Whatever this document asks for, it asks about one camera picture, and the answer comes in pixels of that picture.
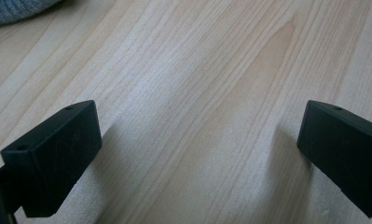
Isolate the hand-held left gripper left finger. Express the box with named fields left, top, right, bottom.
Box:
left=0, top=100, right=103, bottom=218

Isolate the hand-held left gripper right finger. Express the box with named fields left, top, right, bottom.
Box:
left=296, top=100, right=372, bottom=218

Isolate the grey knit mitten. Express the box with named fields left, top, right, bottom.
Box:
left=0, top=0, right=62, bottom=26

